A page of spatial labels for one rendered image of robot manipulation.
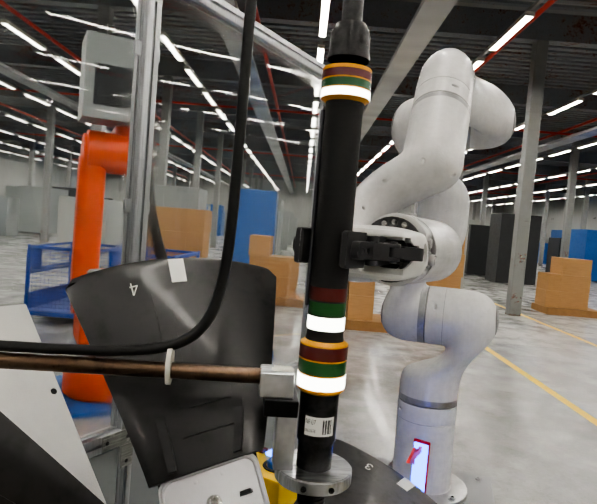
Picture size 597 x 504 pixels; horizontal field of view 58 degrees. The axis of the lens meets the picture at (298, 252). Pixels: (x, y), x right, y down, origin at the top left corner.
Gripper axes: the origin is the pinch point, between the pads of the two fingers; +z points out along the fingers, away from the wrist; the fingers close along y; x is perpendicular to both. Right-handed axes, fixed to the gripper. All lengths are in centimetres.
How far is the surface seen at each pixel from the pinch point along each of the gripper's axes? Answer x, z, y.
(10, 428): -11.7, 24.1, 7.5
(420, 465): -31.7, -34.7, -0.4
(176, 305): -7.7, 0.9, 16.9
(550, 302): -108, -1234, 84
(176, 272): -4.5, -1.1, 19.0
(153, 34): 42, -43, 71
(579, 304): -107, -1267, 30
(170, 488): -22.1, 7.8, 9.5
